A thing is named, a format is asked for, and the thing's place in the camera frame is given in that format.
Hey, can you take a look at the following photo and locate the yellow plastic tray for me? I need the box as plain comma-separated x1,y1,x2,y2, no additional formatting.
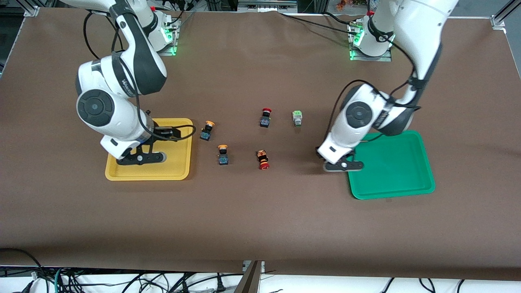
105,118,194,181

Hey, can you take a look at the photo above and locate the green plastic tray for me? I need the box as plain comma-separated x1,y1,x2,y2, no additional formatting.
342,130,436,200

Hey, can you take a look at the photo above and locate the brown table cloth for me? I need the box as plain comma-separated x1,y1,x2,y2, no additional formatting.
0,7,521,281

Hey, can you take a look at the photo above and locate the grey table leg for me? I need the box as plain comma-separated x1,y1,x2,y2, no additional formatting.
234,260,265,293

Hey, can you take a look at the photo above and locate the grey metal box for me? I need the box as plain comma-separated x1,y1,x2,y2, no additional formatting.
238,0,298,11

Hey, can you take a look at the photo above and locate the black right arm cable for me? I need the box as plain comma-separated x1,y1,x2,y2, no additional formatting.
83,10,197,142

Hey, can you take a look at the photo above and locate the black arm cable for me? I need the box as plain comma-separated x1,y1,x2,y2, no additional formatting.
326,39,426,143
83,10,197,142

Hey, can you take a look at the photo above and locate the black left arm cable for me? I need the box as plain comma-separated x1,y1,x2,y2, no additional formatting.
326,39,426,143

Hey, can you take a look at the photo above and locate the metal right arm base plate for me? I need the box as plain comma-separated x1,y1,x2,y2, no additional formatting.
157,15,180,56

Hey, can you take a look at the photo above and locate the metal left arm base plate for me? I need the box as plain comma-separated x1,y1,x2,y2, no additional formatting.
349,20,393,62

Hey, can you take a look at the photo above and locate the black base cable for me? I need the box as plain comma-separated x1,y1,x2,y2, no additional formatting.
157,0,193,26

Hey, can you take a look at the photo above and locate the long black table cable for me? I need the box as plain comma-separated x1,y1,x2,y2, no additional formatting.
279,11,355,34

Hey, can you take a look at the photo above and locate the short black table cable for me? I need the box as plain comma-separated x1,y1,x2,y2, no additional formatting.
325,11,357,24

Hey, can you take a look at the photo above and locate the aluminium frame profile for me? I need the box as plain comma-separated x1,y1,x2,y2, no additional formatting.
18,0,40,17
490,0,521,30

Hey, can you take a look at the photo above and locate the thick black floor cable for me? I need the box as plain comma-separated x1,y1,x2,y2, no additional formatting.
0,247,50,293

